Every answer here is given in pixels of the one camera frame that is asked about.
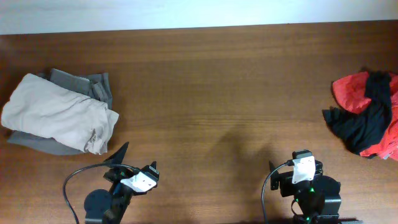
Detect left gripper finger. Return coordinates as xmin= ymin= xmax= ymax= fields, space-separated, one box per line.
xmin=104 ymin=142 xmax=129 ymax=164
xmin=149 ymin=161 xmax=159 ymax=179

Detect black t-shirt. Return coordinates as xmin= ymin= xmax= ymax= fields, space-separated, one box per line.
xmin=322 ymin=72 xmax=392 ymax=155

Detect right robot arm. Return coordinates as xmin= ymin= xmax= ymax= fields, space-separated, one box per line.
xmin=269 ymin=161 xmax=341 ymax=224

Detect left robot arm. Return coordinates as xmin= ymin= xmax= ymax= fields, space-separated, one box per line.
xmin=84 ymin=143 xmax=159 ymax=224

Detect grey folded garment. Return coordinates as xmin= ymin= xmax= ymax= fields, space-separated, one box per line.
xmin=7 ymin=68 xmax=113 ymax=156

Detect beige folded garment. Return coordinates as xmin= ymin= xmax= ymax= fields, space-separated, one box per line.
xmin=1 ymin=73 xmax=119 ymax=154

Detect red crumpled garment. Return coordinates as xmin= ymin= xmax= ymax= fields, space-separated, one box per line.
xmin=332 ymin=72 xmax=397 ymax=161

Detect left black cable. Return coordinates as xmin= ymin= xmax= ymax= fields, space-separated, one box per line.
xmin=62 ymin=163 xmax=141 ymax=224

